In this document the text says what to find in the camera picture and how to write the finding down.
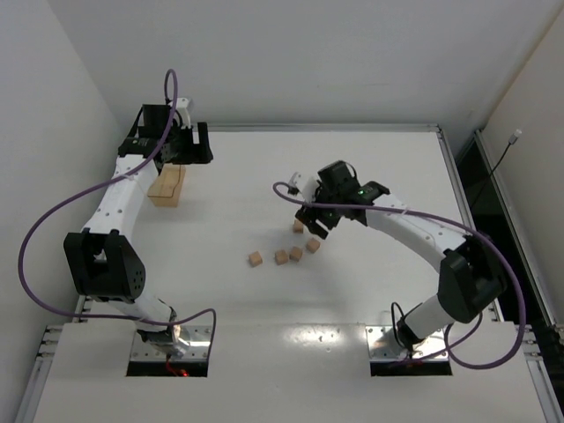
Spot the wood cube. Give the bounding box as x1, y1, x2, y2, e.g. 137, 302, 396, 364
288, 246, 303, 262
293, 220, 304, 234
248, 251, 263, 268
306, 238, 321, 254
274, 249, 289, 265

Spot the wooden block tray box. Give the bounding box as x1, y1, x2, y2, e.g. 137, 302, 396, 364
147, 164, 186, 208

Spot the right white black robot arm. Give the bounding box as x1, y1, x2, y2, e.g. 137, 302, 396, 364
288, 160, 507, 350

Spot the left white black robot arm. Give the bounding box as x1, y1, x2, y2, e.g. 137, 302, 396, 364
63, 98, 213, 357

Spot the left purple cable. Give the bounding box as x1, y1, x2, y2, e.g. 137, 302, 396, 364
17, 68, 218, 330

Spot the purple cable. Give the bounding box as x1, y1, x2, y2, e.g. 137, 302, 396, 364
271, 181, 528, 369
17, 68, 218, 330

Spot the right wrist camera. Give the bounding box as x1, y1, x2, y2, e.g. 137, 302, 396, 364
287, 172, 319, 203

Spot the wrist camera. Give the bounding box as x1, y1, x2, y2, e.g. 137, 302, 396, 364
168, 98, 193, 129
287, 172, 319, 203

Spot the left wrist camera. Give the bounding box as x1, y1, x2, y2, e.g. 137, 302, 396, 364
168, 98, 193, 129

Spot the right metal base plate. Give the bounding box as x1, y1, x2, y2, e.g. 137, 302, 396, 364
365, 325, 449, 364

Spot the metal base plate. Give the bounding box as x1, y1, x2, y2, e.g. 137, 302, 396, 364
130, 324, 212, 363
365, 325, 449, 364

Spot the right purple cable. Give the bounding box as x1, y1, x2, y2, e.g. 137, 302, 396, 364
271, 181, 528, 369

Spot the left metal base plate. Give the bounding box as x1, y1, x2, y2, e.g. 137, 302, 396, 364
130, 324, 212, 363

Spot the black wall cable with plug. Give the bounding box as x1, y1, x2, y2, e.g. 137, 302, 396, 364
471, 129, 523, 212

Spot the aluminium table frame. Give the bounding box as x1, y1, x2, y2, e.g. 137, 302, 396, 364
34, 126, 562, 422

